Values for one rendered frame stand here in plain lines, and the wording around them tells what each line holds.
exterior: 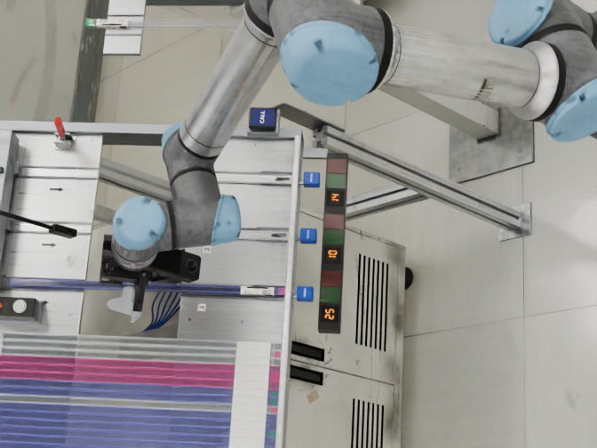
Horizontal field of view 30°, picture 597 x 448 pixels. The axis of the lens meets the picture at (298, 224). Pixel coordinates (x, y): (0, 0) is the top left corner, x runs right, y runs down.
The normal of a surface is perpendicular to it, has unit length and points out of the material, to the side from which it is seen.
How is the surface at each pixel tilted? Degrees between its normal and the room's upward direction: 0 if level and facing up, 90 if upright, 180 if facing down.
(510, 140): 0
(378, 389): 90
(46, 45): 90
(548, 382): 0
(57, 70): 90
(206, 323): 43
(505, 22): 7
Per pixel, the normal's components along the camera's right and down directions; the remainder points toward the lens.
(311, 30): -0.42, -0.42
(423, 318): -0.72, -0.26
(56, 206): -0.07, -0.32
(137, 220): 0.18, -0.31
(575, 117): 0.34, 0.79
